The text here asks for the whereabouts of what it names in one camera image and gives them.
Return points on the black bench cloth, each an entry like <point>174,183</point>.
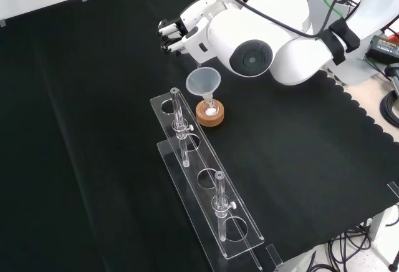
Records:
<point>78,128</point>

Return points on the black power adapter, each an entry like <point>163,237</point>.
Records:
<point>383,49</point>

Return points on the translucent plastic funnel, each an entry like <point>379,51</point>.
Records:
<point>202,81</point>

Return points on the clear acrylic clip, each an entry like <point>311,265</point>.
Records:
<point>393,190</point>
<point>274,254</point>

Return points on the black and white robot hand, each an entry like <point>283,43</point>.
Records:
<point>196,16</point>

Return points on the clear acrylic funnel stand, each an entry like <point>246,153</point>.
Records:
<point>218,219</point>

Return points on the clear round-bottom flask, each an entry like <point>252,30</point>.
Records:
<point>209,109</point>

